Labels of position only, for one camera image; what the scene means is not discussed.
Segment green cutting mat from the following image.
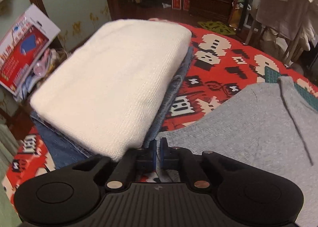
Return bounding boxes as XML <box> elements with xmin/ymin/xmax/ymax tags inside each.
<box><xmin>265</xmin><ymin>66</ymin><xmax>318</xmax><ymax>110</ymax></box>

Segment chair draped with clothes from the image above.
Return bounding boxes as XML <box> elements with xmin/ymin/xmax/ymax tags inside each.
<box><xmin>245</xmin><ymin>0</ymin><xmax>317</xmax><ymax>62</ymax></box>

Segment yellow-green foam mat piece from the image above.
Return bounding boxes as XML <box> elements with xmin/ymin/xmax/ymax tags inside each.
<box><xmin>198</xmin><ymin>21</ymin><xmax>236</xmax><ymax>36</ymax></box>

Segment grey knit sweater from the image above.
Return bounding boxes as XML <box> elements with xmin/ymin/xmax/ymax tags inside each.
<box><xmin>158</xmin><ymin>76</ymin><xmax>317</xmax><ymax>226</ymax></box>

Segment folded blue jeans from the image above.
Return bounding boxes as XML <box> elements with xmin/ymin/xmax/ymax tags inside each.
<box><xmin>30</xmin><ymin>47</ymin><xmax>194</xmax><ymax>169</ymax></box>

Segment folded white towel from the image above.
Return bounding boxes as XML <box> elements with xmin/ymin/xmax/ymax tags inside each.
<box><xmin>30</xmin><ymin>19</ymin><xmax>191</xmax><ymax>161</ymax></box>

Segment red white packaged product card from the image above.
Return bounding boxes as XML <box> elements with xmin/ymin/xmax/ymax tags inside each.
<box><xmin>1</xmin><ymin>4</ymin><xmax>60</xmax><ymax>96</ymax></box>

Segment red patterned christmas tablecloth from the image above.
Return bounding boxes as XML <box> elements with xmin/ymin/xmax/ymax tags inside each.
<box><xmin>2</xmin><ymin>25</ymin><xmax>317</xmax><ymax>201</ymax></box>

